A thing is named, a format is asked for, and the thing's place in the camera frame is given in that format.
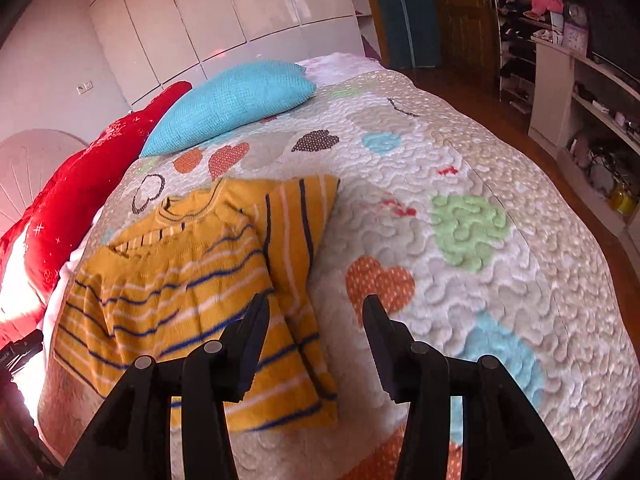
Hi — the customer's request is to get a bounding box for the yellow container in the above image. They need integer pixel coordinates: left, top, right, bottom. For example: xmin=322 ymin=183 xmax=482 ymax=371
xmin=609 ymin=182 xmax=637 ymax=217

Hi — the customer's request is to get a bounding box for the wooden door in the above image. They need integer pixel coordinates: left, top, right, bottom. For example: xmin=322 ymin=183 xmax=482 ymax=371
xmin=430 ymin=0 xmax=501 ymax=92

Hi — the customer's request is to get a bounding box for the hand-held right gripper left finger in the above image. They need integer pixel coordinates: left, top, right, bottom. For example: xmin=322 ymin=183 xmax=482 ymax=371
xmin=57 ymin=291 xmax=273 ymax=480

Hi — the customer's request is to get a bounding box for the quilted heart-print bedspread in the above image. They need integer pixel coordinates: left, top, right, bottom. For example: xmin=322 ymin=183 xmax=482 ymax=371
xmin=37 ymin=67 xmax=640 ymax=480

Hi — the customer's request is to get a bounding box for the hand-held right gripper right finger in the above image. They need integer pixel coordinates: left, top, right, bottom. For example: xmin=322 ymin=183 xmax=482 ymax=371
xmin=361 ymin=294 xmax=576 ymax=480

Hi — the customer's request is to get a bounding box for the white bed sheet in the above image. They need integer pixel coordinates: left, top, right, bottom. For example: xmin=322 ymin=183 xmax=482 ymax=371
xmin=295 ymin=52 xmax=386 ymax=86

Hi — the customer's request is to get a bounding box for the white shelf unit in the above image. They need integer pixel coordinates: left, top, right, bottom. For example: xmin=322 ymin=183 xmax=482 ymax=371
xmin=527 ymin=35 xmax=640 ymax=247

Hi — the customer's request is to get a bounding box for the yellow striped sweater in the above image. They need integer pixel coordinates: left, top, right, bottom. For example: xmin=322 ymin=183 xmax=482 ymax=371
xmin=52 ymin=174 xmax=341 ymax=433

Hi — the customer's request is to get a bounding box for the white round headboard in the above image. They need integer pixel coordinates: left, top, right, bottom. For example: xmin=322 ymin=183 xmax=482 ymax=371
xmin=0 ymin=129 xmax=91 ymax=237

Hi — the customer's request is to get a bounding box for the long red pillow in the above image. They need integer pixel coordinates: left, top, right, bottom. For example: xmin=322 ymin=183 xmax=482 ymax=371
xmin=0 ymin=81 xmax=193 ymax=356

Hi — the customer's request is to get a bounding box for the purple table clock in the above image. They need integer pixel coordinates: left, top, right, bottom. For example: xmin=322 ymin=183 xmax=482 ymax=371
xmin=561 ymin=0 xmax=592 ymax=55

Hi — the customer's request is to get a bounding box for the dark shoe rack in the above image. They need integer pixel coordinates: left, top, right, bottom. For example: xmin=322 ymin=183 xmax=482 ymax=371
xmin=492 ymin=0 xmax=540 ymax=112

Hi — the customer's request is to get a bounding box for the teal curtain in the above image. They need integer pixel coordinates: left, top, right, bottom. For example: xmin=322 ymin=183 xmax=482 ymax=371
xmin=367 ymin=0 xmax=442 ymax=70

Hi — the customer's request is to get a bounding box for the white glossy wardrobe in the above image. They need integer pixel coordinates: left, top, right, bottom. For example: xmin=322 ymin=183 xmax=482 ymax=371
xmin=90 ymin=0 xmax=366 ymax=107

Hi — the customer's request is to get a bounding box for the blue knitted pillow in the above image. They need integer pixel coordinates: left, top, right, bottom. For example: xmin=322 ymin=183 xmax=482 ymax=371
xmin=140 ymin=60 xmax=318 ymax=157

